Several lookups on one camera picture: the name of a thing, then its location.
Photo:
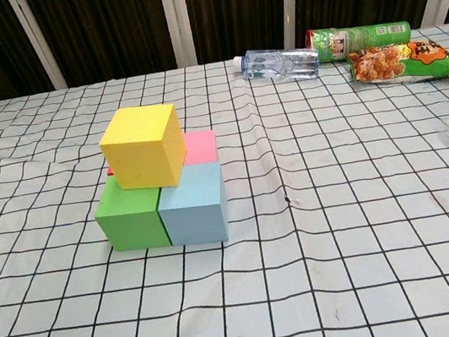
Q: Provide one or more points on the light blue foam cube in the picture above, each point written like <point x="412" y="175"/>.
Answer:
<point x="193" y="212"/>

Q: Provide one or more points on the green chips can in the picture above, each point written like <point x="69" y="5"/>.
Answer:
<point x="366" y="37"/>

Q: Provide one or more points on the green foam cube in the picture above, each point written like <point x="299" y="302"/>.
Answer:
<point x="130" y="222"/>

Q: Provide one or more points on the white black checkered tablecloth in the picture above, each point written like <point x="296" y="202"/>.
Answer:
<point x="306" y="249"/>

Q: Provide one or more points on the red foam cube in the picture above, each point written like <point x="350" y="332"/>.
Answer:
<point x="109" y="171"/>

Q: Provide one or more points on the yellow foam cube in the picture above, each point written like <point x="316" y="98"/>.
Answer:
<point x="140" y="152"/>

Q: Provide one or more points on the pink foam cube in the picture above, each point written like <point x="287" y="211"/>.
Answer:
<point x="200" y="146"/>

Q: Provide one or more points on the green orange snack bag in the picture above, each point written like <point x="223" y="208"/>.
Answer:
<point x="400" y="63"/>

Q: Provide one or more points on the clear plastic water bottle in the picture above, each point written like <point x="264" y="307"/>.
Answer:
<point x="276" y="65"/>

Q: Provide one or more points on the dark brown curtain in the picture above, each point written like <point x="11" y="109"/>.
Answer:
<point x="112" y="24"/>

